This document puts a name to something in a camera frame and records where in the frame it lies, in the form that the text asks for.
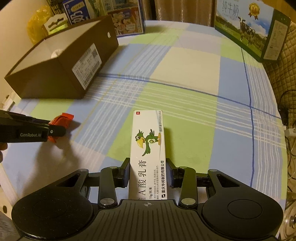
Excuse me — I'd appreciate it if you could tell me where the white bird ointment box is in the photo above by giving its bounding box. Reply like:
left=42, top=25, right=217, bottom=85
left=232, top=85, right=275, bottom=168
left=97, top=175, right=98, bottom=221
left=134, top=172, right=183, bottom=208
left=128, top=110, right=168, bottom=200

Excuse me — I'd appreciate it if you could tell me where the white power strip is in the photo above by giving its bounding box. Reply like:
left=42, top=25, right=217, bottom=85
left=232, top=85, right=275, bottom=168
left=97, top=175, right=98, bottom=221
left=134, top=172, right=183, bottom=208
left=284, top=128, right=296, bottom=138

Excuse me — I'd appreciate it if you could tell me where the black tangled cable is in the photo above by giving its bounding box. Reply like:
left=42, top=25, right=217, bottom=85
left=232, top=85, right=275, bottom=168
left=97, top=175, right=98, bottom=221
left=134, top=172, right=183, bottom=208
left=278, top=89, right=296, bottom=186

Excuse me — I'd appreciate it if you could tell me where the blue milk carton box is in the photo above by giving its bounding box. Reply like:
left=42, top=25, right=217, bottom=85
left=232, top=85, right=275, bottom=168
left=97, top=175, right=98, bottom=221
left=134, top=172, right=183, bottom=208
left=62, top=0, right=146, bottom=38

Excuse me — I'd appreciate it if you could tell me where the brown cardboard storage box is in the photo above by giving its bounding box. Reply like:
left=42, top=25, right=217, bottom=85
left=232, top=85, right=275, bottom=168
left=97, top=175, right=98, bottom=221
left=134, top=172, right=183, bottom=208
left=5, top=15, right=118, bottom=99

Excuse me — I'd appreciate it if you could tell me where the white cloth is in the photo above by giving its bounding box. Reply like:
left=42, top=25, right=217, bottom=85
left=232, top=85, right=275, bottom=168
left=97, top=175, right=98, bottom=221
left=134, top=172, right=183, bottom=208
left=51, top=49, right=63, bottom=59

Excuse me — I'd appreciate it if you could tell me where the green cow milk box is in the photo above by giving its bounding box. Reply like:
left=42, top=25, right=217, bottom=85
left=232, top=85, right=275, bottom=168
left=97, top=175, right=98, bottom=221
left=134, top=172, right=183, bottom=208
left=214, top=0, right=291, bottom=63

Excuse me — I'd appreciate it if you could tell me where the quilted beige cover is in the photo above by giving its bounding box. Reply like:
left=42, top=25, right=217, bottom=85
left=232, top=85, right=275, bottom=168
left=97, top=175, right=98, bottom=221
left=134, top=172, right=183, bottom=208
left=263, top=22, right=296, bottom=98

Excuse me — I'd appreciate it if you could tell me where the yellow plastic bag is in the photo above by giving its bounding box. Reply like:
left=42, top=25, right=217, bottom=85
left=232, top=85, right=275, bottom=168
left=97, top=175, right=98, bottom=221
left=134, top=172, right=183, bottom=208
left=27, top=5, right=53, bottom=45

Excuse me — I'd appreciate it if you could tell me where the brown curtain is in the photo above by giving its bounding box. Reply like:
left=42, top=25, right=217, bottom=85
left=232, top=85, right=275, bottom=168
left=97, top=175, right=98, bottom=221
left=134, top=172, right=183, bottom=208
left=142, top=0, right=216, bottom=27

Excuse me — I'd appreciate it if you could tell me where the tissue pack cardboard box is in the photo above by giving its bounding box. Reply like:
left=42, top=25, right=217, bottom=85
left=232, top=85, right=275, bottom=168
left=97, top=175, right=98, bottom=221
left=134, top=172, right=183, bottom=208
left=42, top=13, right=69, bottom=35

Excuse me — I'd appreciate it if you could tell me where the steel pot with lid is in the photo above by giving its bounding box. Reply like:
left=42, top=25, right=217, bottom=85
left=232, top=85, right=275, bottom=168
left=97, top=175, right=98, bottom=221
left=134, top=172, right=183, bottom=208
left=280, top=202, right=295, bottom=240

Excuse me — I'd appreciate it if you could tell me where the red snack packet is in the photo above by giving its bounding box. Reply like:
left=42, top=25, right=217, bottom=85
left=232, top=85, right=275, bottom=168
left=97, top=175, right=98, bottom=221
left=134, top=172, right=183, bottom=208
left=48, top=113, right=74, bottom=143

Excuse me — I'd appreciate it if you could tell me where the checkered bed sheet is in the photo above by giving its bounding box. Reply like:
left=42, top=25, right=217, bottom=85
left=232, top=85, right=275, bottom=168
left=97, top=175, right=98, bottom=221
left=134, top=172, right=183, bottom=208
left=1, top=21, right=287, bottom=204

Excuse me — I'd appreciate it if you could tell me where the person left hand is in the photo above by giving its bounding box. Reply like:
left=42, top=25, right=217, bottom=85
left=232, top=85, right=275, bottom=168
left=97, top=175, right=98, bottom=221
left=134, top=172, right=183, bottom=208
left=0, top=143, right=8, bottom=163

